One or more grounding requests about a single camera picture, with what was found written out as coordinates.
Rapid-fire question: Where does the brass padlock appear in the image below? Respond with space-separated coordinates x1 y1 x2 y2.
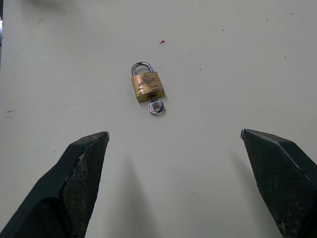
131 61 166 103

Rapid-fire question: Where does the silver key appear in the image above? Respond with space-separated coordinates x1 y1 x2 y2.
147 94 164 116

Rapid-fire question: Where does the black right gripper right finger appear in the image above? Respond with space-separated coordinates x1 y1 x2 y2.
240 128 317 238

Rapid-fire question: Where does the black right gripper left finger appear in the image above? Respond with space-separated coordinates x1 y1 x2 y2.
0 131 110 238

